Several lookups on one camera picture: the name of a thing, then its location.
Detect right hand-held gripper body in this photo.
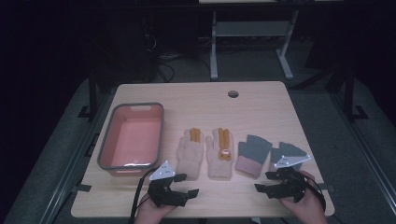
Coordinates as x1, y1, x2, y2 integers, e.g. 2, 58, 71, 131
265, 154, 313, 203

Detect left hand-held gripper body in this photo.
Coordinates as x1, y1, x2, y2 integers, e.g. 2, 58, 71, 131
147, 160, 189, 208

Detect plain beige orange knit glove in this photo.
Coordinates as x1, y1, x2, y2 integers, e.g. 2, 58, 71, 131
176, 127, 205, 181

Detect grey pink knit glove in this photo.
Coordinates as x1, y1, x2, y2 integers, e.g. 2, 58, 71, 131
234, 133, 274, 180

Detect grey pink glove orange tag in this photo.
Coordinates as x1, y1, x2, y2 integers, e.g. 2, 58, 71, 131
269, 141, 309, 172

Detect beige glove with bear patch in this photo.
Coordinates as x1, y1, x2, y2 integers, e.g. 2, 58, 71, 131
205, 127, 234, 181

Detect pink basket grey rim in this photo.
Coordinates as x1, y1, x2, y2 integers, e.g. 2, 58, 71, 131
96, 102, 165, 177

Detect person's left hand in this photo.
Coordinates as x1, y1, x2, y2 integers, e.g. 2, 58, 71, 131
134, 192, 179, 224

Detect person's right hand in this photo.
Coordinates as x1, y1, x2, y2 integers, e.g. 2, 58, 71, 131
278, 170, 329, 224

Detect black metal stand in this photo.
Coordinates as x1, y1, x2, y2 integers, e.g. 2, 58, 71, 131
343, 63, 370, 123
78, 66, 99, 121

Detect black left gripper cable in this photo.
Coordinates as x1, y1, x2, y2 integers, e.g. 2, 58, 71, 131
128, 167, 158, 224

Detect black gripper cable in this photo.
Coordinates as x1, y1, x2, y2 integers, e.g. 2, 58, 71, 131
303, 174, 327, 213
128, 167, 158, 224

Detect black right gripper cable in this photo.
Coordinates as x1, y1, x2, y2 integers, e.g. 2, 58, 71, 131
303, 174, 327, 213

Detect grey metal floor rail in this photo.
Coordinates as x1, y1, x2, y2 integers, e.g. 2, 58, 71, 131
38, 91, 117, 224
328, 91, 396, 208

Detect black floor cables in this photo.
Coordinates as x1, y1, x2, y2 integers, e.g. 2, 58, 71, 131
141, 18, 214, 84

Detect white metal desk frame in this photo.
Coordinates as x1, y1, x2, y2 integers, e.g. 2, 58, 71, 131
199, 0, 344, 81

